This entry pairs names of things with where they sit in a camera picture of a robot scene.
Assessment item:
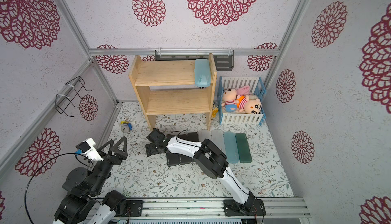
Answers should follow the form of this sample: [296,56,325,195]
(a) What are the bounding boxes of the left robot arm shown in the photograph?
[53,136,128,224]

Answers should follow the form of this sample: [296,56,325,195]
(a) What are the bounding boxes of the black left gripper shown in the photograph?
[91,136,127,194]

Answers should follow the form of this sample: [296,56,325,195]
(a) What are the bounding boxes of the dark green pencil case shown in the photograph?
[235,133,252,164]

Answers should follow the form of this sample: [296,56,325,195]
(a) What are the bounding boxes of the wooden two-tier shelf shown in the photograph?
[128,53,217,129]

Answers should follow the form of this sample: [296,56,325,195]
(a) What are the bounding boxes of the black wall rack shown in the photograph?
[154,51,234,71]

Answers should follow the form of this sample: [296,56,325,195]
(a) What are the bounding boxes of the blue white toy crib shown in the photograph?
[217,77,266,125]

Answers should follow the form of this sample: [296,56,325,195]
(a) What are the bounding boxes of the grey plush toy keychain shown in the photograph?
[120,121,135,133]

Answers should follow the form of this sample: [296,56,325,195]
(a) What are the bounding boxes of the clear pencil case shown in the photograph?
[211,129,226,154]
[198,129,212,142]

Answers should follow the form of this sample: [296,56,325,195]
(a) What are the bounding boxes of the pink plush pillow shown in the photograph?
[236,85,251,96]

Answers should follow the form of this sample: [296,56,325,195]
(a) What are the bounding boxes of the plush doll orange striped shirt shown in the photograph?
[235,95,262,114]

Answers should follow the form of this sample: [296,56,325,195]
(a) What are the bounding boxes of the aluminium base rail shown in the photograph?
[53,197,312,224]

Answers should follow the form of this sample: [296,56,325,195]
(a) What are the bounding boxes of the black wire wall hanger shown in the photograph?
[54,76,92,118]

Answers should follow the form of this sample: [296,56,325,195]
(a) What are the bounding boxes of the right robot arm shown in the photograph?
[147,128,255,209]

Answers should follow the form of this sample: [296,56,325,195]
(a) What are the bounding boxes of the black pencil case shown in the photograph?
[166,152,192,167]
[187,132,200,142]
[177,134,188,141]

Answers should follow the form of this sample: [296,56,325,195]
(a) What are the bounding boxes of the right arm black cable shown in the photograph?
[161,129,254,200]

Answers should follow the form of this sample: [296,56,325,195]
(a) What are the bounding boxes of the teal pencil case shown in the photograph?
[223,131,239,164]

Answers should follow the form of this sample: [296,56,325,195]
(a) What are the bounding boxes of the plush doll blue pants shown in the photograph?
[221,88,238,113]

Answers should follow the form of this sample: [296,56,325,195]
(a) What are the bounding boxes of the light teal case top shelf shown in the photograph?
[194,59,211,89]

